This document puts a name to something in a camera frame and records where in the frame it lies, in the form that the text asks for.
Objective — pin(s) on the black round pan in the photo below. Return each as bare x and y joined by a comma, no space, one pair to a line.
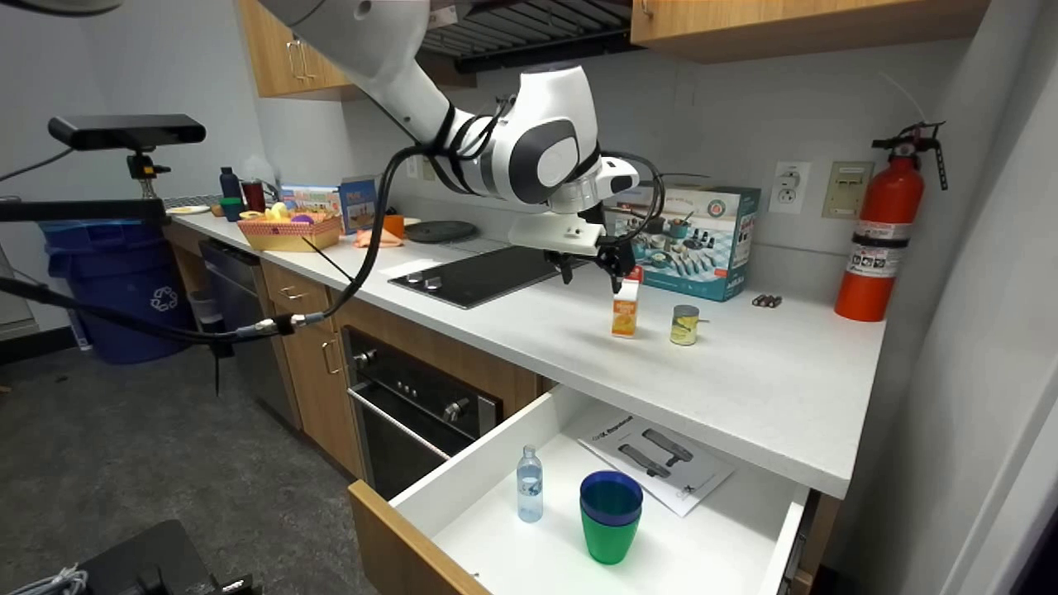
444,233

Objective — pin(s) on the dark range hood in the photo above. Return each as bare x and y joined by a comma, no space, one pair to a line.
530,31

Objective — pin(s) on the small orange cup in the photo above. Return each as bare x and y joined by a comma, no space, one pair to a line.
396,224

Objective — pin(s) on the small dark flat object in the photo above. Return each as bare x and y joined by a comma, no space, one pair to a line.
767,300

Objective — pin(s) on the yellow green food can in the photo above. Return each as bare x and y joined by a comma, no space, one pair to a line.
687,326

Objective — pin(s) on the orange juice carton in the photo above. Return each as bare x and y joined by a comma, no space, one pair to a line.
626,316

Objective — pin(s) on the wooden cabinet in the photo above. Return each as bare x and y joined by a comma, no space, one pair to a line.
314,365
805,21
290,51

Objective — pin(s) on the cookware set cardboard box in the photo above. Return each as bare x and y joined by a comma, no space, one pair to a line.
697,237

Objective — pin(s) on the beige wall switch plate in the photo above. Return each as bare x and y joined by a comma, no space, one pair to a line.
849,190

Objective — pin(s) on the dark red cup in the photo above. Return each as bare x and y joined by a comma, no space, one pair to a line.
255,195

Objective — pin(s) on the black glass cooktop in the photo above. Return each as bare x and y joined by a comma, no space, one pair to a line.
481,276

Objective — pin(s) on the white drawer with wood front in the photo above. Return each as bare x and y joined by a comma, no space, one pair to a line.
706,557

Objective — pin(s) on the dark blue bottle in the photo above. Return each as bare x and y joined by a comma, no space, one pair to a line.
230,190

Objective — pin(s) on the red fire extinguisher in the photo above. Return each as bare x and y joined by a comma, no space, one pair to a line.
881,237

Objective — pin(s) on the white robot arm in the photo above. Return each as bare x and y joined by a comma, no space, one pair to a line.
485,144

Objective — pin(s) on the orange tray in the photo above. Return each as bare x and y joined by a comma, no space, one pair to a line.
290,233

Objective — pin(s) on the blue plastic cup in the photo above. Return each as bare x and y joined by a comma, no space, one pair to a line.
614,497

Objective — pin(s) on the green plastic cup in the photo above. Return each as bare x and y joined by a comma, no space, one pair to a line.
609,543

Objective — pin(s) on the built-in black oven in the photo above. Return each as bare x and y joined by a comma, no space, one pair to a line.
419,409

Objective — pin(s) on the wooden lower cabinet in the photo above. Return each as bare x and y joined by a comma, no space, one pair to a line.
314,365

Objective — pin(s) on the blue recycling bin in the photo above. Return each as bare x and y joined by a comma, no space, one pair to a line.
116,276

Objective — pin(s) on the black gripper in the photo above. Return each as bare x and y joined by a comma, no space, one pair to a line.
616,245

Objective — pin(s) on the black equipment cart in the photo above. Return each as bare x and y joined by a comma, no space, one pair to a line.
142,563

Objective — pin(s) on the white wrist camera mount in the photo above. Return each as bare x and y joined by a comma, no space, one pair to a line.
555,233

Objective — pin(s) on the thin black pole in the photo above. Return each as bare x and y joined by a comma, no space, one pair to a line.
109,310

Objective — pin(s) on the steel dishwasher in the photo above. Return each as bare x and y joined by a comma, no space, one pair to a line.
245,331

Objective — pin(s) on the small clear water bottle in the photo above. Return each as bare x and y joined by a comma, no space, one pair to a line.
530,483

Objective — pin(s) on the white wall outlet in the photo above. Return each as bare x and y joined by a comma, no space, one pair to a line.
789,187

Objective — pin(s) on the black stereo camera bar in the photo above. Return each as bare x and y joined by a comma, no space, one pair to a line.
127,131

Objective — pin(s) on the wooden upper cabinet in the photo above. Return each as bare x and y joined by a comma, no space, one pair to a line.
290,51
805,21

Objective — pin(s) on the white printed instruction sheet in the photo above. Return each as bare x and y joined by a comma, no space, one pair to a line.
657,457

